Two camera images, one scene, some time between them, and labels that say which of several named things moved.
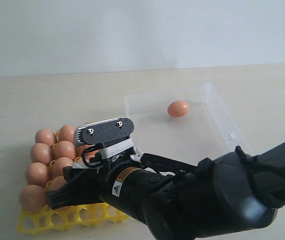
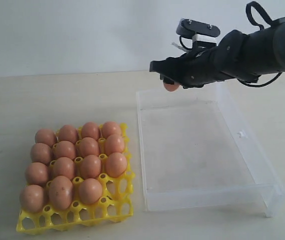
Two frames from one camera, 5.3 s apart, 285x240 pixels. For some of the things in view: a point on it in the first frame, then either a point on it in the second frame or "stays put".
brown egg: x=45 y=136 stays put
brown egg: x=59 y=164 stays put
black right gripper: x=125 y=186 -> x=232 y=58
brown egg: x=178 y=108 -> x=171 y=87
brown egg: x=40 y=153 stays put
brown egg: x=64 y=149 stays put
